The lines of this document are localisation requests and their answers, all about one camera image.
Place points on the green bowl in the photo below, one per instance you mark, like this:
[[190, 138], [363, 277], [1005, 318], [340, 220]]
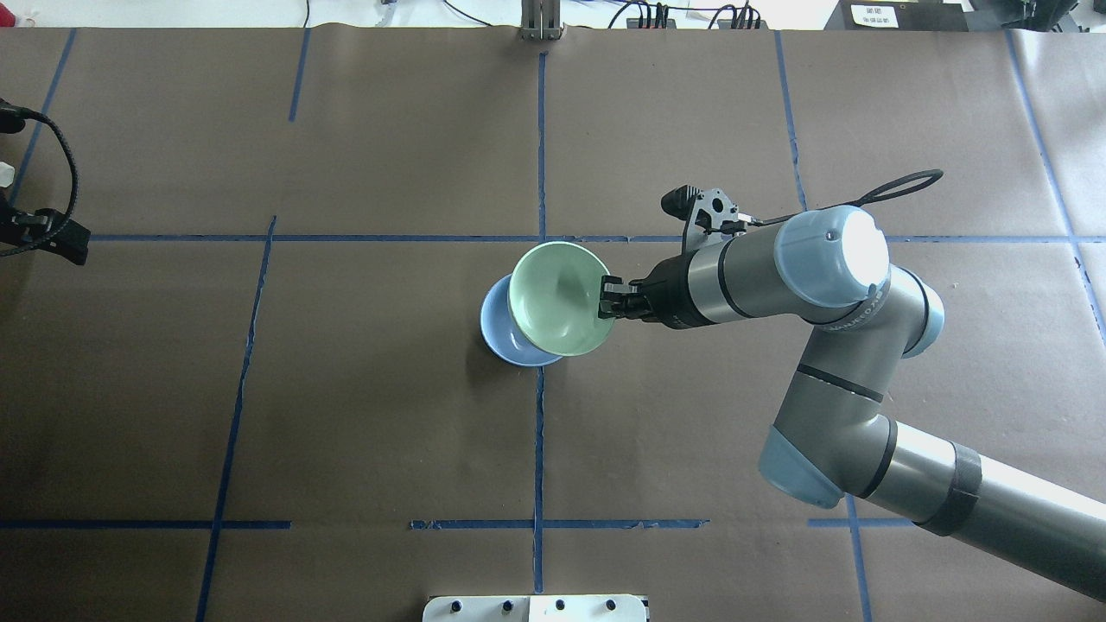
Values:
[[554, 299]]

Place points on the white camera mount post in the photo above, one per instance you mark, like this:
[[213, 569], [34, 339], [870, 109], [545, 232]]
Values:
[[538, 607]]

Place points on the blue bowl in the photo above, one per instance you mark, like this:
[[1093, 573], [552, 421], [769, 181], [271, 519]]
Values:
[[503, 336]]

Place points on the aluminium frame post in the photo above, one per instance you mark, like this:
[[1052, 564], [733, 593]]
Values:
[[541, 20]]

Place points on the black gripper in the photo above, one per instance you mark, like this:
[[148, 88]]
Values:
[[665, 295]]

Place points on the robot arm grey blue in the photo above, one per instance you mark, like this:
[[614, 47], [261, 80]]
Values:
[[830, 439]]

